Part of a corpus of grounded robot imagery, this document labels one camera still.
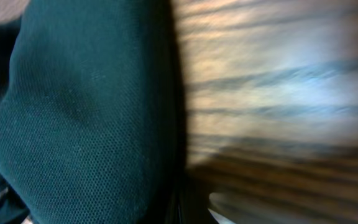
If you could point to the black t-shirt with logo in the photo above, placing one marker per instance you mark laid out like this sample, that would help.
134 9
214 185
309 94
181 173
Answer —
88 113

